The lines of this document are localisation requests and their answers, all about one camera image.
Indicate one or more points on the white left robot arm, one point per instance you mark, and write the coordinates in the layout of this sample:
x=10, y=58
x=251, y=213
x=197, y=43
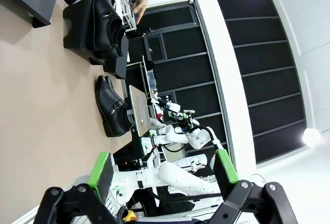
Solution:
x=180, y=180

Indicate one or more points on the person's right hand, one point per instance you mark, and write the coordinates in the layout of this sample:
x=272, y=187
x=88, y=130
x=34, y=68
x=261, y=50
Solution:
x=141, y=2

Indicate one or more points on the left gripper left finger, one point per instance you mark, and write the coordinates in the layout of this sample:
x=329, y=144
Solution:
x=100, y=172

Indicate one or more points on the white black cylindrical device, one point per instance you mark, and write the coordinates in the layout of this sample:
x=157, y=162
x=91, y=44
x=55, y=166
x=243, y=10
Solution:
x=172, y=106

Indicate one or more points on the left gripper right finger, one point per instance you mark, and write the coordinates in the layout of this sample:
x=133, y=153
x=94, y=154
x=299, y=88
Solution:
x=224, y=167

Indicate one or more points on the white metal shelf rack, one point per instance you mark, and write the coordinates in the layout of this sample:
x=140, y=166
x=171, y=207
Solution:
x=149, y=79

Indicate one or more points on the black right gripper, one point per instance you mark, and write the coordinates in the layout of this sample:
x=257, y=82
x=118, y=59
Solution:
x=184, y=125

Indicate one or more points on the black plain leather shoe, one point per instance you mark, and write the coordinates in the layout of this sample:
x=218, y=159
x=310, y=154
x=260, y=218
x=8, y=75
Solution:
x=113, y=3
x=103, y=20

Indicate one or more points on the black perforated buckle shoe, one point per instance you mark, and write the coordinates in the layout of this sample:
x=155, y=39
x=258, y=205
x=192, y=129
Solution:
x=108, y=105
x=110, y=82

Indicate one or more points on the black equipment cabinet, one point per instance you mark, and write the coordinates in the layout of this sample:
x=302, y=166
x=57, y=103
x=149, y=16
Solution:
x=129, y=149

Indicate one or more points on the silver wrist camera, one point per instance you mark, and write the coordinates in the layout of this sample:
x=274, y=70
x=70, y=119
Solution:
x=189, y=111

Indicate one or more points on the grey flat monitor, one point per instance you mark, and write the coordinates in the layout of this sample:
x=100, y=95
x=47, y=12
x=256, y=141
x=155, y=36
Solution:
x=140, y=110

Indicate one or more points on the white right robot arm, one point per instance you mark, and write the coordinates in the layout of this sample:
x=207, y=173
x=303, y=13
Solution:
x=198, y=137

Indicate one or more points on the round white ceiling lamp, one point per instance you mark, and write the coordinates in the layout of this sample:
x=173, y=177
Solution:
x=311, y=137

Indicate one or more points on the black slatted ceiling panel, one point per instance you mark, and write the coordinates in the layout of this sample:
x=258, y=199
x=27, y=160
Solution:
x=263, y=79

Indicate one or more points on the yellow emergency stop box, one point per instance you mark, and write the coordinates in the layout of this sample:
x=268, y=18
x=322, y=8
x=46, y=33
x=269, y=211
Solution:
x=129, y=215

